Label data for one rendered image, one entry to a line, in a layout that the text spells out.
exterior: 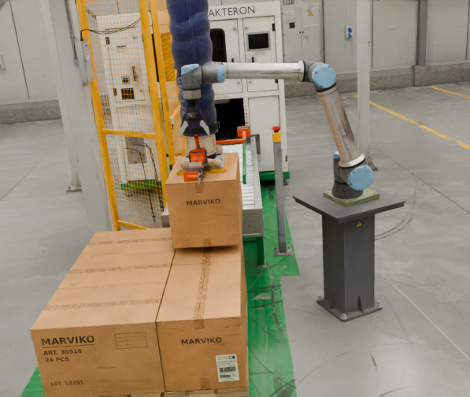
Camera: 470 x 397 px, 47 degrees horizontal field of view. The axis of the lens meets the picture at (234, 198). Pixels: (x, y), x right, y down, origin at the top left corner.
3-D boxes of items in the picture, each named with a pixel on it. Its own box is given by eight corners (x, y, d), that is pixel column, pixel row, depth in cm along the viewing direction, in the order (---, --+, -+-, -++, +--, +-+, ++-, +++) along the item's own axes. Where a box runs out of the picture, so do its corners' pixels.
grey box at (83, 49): (88, 79, 426) (82, 40, 416) (95, 79, 426) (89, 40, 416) (81, 83, 407) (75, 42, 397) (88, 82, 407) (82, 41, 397)
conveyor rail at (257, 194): (251, 153, 595) (250, 136, 589) (256, 153, 595) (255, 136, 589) (257, 234, 377) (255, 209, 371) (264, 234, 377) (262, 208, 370)
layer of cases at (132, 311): (104, 284, 380) (94, 231, 367) (245, 275, 376) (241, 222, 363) (45, 399, 267) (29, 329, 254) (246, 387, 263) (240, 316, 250)
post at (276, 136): (278, 250, 445) (272, 131, 413) (286, 250, 445) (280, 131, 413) (279, 254, 439) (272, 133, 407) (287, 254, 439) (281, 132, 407)
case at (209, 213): (184, 212, 372) (178, 156, 358) (242, 208, 369) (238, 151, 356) (172, 249, 315) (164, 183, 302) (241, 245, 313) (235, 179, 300)
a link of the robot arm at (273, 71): (322, 59, 301) (201, 58, 291) (329, 61, 290) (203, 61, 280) (320, 80, 305) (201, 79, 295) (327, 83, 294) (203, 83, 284)
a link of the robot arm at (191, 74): (201, 64, 269) (180, 65, 268) (202, 90, 273) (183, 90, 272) (199, 63, 278) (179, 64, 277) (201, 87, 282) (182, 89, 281)
